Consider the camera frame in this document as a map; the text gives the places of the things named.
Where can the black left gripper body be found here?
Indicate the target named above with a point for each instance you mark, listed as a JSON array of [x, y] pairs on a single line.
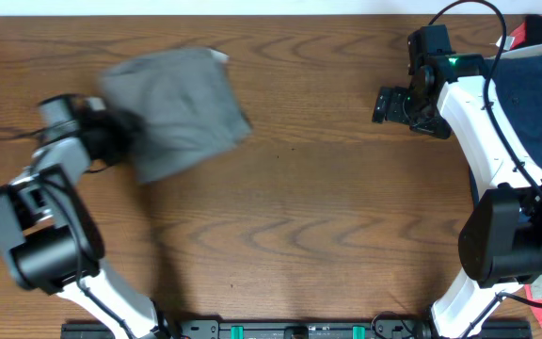
[[117, 132]]

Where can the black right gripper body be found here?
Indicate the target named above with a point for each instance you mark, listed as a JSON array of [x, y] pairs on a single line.
[[389, 105]]

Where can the grey shorts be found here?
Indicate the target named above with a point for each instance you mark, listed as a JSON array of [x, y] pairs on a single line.
[[184, 106]]

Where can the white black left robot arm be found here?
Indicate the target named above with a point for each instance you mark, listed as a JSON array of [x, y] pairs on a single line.
[[48, 239]]

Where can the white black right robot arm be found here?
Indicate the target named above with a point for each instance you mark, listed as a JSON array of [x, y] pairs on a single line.
[[500, 246]]

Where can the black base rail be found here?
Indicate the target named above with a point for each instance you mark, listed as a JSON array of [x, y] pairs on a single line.
[[383, 327]]

